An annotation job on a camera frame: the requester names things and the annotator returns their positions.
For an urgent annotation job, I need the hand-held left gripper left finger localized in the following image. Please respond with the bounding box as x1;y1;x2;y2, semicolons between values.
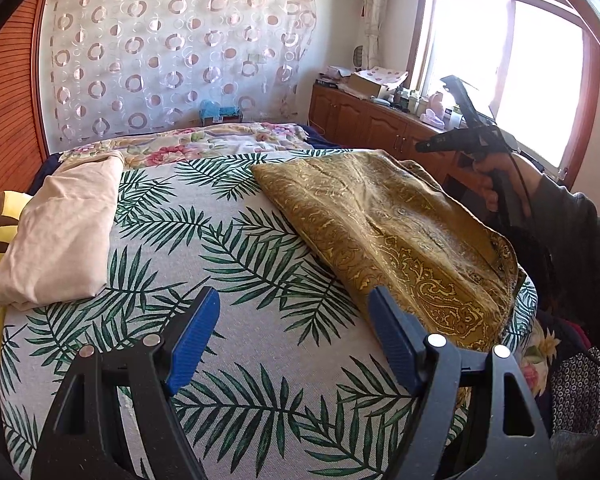
30;286;222;480

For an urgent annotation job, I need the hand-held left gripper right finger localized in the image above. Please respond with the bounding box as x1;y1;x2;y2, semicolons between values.
367;286;553;480

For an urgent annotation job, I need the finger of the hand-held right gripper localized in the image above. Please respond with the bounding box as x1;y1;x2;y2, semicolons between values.
440;75;486;128
414;130;481;155

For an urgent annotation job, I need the gold patterned cloth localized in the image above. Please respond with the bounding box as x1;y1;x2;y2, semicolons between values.
252;151;528;411

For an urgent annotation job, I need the person's right forearm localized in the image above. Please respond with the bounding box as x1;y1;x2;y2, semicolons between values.
527;172;600;321

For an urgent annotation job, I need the person's right hand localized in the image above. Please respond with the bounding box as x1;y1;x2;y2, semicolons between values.
472;152;538;216

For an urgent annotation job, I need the pink object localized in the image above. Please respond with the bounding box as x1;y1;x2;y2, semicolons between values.
422;92;448;123

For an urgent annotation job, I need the cluster of small bottles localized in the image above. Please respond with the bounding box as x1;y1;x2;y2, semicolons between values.
387;87;431;116

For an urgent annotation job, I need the window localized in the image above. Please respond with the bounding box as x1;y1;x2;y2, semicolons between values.
407;0;600;181

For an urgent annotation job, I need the wooden cabinet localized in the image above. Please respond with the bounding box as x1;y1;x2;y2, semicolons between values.
310;84;571;196

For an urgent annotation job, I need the cardboard box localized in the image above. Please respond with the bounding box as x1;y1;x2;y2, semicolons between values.
347;67;410;101

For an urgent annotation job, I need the palm leaf printed sheet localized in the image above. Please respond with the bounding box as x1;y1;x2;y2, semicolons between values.
0;149;538;480

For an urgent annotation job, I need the navy bed sheet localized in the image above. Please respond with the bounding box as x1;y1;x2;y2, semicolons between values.
27;124;353;196

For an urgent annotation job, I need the beige window curtain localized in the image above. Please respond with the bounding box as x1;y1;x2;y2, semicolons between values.
361;0;395;72

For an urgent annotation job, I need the pile of papers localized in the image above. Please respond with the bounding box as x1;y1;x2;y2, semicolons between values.
316;65;351;88

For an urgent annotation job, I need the beige cloth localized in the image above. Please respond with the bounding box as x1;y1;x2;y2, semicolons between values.
0;152;126;311

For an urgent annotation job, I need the dark dotted cloth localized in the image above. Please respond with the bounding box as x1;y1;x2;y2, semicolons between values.
550;350;600;436

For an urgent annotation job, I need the floral blanket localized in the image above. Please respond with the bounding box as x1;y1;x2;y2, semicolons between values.
60;121;316;168

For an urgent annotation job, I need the blue plastic object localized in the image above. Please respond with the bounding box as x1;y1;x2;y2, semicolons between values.
199;100;243;125

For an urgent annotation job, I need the circle patterned lace curtain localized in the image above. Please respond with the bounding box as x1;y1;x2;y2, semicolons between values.
47;0;316;143

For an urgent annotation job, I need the wooden headboard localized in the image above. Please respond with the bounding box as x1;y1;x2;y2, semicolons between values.
0;0;53;206

